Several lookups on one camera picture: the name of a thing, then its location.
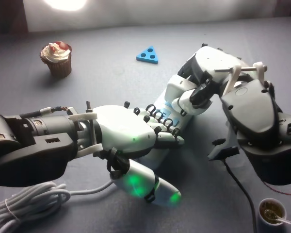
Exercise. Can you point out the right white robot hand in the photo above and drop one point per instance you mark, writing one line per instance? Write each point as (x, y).
(218, 63)

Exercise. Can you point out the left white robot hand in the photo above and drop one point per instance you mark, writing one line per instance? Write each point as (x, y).
(121, 128)

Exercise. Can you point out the white power strip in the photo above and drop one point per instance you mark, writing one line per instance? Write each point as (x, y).
(157, 160)

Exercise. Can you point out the grey tablecloth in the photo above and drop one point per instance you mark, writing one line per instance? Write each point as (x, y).
(111, 72)

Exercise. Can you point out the blue triangle with holes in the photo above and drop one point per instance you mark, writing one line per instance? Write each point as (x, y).
(148, 57)

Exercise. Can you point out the white backdrop panel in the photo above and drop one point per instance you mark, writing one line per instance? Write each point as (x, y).
(160, 12)

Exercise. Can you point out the toy chocolate cupcake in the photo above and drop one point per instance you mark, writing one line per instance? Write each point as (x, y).
(57, 63)

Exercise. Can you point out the dark brown panel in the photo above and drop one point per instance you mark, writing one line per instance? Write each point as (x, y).
(7, 14)

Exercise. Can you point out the small white soup bowl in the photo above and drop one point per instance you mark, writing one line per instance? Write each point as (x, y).
(264, 218)

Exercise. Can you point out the small white spoon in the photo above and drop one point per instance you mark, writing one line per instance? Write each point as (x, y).
(280, 220)

